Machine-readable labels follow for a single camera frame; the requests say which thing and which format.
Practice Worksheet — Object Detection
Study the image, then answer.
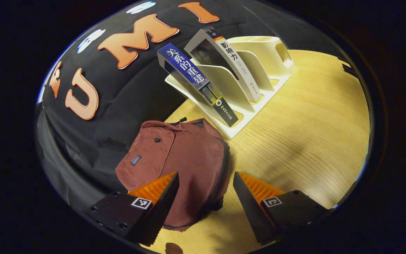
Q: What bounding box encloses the grey and white book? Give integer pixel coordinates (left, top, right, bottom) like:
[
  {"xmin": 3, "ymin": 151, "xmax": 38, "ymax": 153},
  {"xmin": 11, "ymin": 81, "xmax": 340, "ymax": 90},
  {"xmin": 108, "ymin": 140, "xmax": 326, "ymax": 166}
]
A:
[{"xmin": 184, "ymin": 26, "xmax": 263, "ymax": 103}]

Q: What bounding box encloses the blue book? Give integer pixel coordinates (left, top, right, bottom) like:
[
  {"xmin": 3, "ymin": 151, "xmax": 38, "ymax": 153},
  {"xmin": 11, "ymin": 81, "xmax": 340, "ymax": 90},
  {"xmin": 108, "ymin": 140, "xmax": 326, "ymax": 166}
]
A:
[{"xmin": 157, "ymin": 43, "xmax": 239, "ymax": 128}]

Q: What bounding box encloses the white bookshelf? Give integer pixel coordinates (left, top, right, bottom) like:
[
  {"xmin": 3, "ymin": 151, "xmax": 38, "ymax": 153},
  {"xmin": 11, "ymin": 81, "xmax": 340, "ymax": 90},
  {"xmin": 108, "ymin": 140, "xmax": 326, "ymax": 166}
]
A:
[{"xmin": 164, "ymin": 35, "xmax": 297, "ymax": 140}]

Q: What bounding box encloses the maroon schoolbag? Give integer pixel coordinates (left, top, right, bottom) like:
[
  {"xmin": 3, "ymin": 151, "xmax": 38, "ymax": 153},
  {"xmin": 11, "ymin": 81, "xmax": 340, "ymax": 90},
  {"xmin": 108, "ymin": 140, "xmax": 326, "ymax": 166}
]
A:
[{"xmin": 115, "ymin": 117, "xmax": 232, "ymax": 231}]

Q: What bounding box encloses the black backdrop cloth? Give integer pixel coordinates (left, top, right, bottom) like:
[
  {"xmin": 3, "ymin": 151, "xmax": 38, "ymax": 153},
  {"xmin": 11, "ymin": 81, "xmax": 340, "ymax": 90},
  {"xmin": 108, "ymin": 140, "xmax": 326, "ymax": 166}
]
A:
[{"xmin": 36, "ymin": 0, "xmax": 336, "ymax": 214}]

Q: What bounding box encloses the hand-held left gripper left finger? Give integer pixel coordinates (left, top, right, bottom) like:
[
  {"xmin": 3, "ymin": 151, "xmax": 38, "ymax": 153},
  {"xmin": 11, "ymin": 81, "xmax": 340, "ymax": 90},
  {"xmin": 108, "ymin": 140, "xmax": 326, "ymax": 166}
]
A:
[{"xmin": 84, "ymin": 172, "xmax": 180, "ymax": 247}]

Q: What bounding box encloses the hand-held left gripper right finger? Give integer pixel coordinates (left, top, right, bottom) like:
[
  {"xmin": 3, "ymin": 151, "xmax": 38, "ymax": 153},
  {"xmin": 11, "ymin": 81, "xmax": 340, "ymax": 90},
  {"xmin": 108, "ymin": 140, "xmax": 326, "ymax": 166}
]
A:
[{"xmin": 233, "ymin": 171, "xmax": 331, "ymax": 246}]

